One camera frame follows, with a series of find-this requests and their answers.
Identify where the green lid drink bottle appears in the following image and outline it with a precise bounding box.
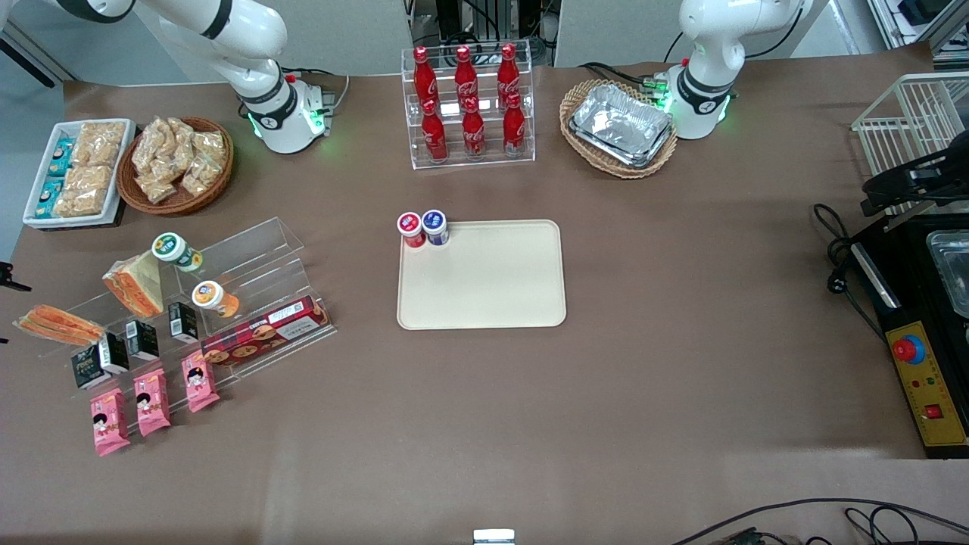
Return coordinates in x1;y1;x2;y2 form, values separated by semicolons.
151;232;204;273

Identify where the grey connector box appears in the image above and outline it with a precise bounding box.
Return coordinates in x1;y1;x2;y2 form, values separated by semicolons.
305;82;338;116

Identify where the black background equipment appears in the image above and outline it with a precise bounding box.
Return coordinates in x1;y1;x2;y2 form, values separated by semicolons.
409;0;557;65

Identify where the black sealing machine yellow panel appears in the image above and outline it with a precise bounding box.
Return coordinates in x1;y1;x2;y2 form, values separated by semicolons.
852;212;969;460

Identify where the looped black cable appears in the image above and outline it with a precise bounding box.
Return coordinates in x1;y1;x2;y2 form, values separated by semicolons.
844;506;969;545

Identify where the blue lid small can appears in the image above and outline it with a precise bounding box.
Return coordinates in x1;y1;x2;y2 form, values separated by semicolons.
421;210;450;247

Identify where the red plaid cookie box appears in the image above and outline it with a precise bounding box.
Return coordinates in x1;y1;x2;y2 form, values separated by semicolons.
200;295;332;367

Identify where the small black drink carton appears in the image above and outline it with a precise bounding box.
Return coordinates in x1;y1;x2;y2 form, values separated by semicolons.
98;333;129;374
125;319;160;361
167;301;199;339
70;346;104;390

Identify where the clear acrylic stepped shelf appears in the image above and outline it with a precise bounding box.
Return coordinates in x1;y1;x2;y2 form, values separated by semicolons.
14;217;338;437

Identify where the clear acrylic bottle rack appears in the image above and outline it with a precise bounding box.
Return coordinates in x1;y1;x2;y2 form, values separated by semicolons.
400;40;537;170

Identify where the red lid small can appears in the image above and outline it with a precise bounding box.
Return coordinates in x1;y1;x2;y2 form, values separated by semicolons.
397;212;426;249

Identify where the black arm base cable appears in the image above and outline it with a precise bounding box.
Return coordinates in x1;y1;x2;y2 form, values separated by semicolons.
579;61;667;95

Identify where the cream plastic serving tray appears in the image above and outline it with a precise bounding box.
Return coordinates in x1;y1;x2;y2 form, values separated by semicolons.
396;220;568;332

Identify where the plastic triangle sandwich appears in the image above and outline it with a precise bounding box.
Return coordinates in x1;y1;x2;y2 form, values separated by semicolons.
102;252;164;319
17;304;105;347

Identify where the white rectangular snack tray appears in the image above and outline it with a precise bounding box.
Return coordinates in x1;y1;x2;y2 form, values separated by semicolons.
22;118;138;230

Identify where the pink snack packet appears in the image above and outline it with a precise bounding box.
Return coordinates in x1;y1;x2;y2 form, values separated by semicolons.
133;369;172;438
182;352;221;413
90;388;131;457

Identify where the wrapped peanut brittle pack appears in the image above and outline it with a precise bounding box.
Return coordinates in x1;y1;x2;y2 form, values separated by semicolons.
55;188;111;219
72;121;127;167
64;163;118;196

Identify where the black power cable with plug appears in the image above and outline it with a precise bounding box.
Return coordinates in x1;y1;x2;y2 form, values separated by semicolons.
812;203;886;341

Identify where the grey metal lever bar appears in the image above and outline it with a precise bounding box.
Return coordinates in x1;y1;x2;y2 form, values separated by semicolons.
863;210;939;237

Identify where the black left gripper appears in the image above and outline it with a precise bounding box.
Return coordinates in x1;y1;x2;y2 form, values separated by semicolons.
862;144;969;216

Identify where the clear bagged fried snack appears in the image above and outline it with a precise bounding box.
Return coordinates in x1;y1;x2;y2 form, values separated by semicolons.
180;155;222;196
135;170;179;205
130;121;169;173
193;130;228;164
163;117;196;171

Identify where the silver machine handle bar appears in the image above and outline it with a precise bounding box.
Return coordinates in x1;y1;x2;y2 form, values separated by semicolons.
851;242;902;310

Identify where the aluminium foil container stack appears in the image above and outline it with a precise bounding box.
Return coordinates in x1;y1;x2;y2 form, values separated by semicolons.
569;83;675;169

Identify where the steel food tray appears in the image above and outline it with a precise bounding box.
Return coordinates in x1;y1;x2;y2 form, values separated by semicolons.
927;230;969;319

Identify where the background metal shelving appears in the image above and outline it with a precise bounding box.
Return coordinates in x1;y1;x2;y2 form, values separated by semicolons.
867;0;969;65

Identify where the red cola bottle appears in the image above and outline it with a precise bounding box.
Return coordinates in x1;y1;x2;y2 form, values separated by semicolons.
413;47;440;107
497;43;522;99
453;45;478;103
461;97;487;158
503;93;527;156
421;98;449;162

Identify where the long black floor cable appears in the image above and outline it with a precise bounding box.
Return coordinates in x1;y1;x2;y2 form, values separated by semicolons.
670;497;969;545

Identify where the white wire rack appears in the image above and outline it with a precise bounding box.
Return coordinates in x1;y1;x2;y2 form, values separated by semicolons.
851;72;969;216

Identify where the round wicker basket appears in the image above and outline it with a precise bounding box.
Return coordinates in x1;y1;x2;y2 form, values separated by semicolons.
117;116;235;217

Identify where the oval wicker basket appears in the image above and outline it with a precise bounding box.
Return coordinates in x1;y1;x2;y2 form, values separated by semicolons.
559;79;679;180

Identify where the orange lid drink bottle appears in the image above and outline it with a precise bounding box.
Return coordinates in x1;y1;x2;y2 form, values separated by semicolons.
192;281;241;319

